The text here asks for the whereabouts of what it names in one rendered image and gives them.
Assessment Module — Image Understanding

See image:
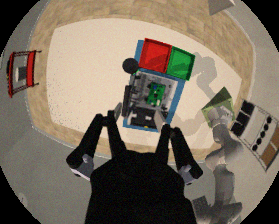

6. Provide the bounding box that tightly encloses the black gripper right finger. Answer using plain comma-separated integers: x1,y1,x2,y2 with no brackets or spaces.
150,109,203,185

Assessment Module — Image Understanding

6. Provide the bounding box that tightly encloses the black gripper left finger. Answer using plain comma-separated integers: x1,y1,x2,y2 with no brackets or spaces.
66,102,136,181

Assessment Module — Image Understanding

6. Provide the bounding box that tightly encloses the red open-top bin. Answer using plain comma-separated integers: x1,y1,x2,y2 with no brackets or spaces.
139,38,172,73

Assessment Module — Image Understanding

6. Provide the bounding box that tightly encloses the green bin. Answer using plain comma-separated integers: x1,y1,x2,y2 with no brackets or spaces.
165,46,195,81

